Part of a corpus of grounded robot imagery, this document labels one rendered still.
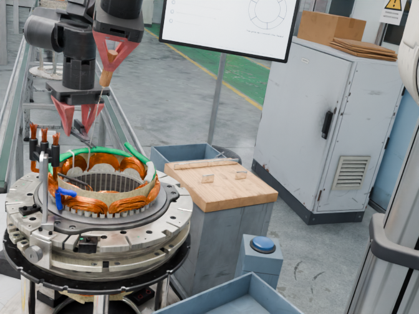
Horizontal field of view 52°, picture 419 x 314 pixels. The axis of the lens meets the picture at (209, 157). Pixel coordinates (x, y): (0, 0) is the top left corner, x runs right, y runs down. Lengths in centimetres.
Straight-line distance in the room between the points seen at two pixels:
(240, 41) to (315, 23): 178
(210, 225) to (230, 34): 99
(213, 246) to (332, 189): 221
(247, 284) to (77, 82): 46
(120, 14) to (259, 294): 46
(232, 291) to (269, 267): 15
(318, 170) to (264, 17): 153
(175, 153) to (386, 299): 67
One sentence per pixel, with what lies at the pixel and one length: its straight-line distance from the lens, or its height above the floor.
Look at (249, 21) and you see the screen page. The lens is 174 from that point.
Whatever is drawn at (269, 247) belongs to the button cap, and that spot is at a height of 104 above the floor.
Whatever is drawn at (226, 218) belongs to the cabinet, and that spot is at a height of 101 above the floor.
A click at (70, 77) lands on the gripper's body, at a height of 128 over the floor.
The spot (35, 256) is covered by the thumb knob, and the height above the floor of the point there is 108.
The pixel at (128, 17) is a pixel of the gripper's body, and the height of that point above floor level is 141.
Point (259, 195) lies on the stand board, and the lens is 94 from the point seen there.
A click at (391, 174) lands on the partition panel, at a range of 337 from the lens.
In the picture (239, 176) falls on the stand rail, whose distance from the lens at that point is 99.
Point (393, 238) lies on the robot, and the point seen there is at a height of 118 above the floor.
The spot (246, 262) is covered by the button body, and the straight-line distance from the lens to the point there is 80.
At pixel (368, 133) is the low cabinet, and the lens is 309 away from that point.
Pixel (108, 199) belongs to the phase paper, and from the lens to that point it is 70.
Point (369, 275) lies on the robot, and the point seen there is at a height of 112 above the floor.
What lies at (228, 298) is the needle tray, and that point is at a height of 103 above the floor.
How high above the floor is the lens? 147
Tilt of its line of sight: 21 degrees down
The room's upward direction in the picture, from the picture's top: 9 degrees clockwise
